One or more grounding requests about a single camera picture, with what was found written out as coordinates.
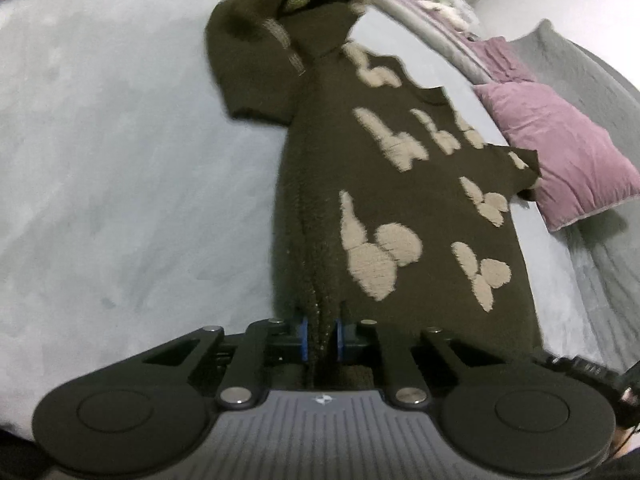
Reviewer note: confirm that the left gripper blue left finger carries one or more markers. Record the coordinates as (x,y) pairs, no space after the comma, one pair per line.
(302,333)

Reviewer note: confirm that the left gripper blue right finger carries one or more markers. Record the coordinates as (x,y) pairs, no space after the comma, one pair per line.
(339,339)

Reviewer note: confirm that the dark brown patterned sweater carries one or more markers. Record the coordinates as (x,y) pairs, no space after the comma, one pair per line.
(390,206)

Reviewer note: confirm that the light blue bed sheet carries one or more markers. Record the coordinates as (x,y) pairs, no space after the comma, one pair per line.
(134,209)

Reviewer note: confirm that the large pink pillow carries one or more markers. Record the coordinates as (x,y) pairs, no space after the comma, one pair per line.
(565,150)

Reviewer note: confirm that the white plush toy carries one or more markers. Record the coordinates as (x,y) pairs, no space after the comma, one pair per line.
(448,14)

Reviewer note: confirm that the pink grey duvet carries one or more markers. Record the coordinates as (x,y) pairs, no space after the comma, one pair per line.
(439,36)

